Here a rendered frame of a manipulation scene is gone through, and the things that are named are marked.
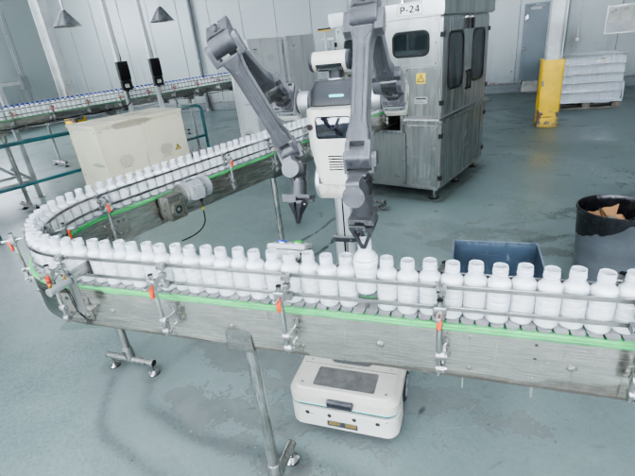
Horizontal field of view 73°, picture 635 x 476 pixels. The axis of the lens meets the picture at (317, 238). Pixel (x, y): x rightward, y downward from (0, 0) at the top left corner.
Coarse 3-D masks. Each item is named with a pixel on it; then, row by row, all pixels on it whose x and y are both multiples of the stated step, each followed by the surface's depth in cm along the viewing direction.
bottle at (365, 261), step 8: (360, 248) 120; (368, 248) 120; (360, 256) 120; (368, 256) 119; (376, 256) 121; (360, 264) 120; (368, 264) 119; (376, 264) 121; (360, 272) 121; (368, 272) 120; (376, 272) 123; (360, 288) 124; (368, 288) 123; (376, 288) 125
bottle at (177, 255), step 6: (174, 246) 142; (180, 246) 145; (174, 252) 143; (180, 252) 144; (174, 258) 143; (180, 258) 144; (174, 270) 145; (180, 270) 145; (174, 276) 146; (180, 276) 145; (180, 288) 147; (186, 288) 148
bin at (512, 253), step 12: (456, 240) 174; (468, 240) 173; (456, 252) 177; (468, 252) 175; (480, 252) 173; (492, 252) 172; (504, 252) 170; (516, 252) 169; (528, 252) 167; (540, 252) 158; (468, 264) 177; (492, 264) 174; (516, 264) 171; (540, 264) 155; (540, 276) 154
